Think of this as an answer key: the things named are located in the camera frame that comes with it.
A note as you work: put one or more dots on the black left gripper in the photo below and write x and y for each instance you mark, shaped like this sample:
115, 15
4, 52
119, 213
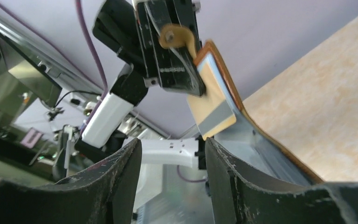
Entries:
145, 40

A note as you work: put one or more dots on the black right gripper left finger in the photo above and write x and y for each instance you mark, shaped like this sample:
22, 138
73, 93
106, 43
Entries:
103, 193

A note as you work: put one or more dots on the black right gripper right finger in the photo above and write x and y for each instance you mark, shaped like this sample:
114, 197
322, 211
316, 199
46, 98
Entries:
242, 194

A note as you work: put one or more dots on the gold card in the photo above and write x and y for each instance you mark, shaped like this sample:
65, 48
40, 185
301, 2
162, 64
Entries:
211, 112

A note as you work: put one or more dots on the brown leather card holder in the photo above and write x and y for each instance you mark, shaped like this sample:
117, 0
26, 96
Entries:
244, 139

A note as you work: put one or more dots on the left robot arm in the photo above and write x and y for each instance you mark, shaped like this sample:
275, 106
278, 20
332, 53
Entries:
158, 40

